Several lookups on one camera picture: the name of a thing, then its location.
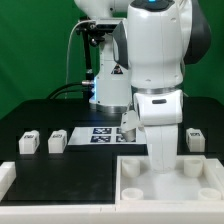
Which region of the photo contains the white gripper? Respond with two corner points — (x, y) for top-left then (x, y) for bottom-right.
(120, 90), (183, 173)

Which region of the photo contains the white square tabletop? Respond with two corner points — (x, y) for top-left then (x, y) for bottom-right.
(115, 156), (224, 203)

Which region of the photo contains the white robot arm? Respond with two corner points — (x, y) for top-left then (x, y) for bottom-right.
(74, 0), (211, 173)

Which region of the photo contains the paper sheet with tags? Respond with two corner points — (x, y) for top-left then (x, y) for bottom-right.
(67, 126), (148, 146)

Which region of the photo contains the white U-shaped obstacle fence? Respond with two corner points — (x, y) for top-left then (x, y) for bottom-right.
(0, 161), (224, 224)

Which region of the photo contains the camera on black stand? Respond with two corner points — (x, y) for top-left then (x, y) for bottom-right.
(77, 19), (130, 106)

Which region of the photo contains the black cable bundle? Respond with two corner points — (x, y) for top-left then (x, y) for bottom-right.
(46, 81), (95, 100)

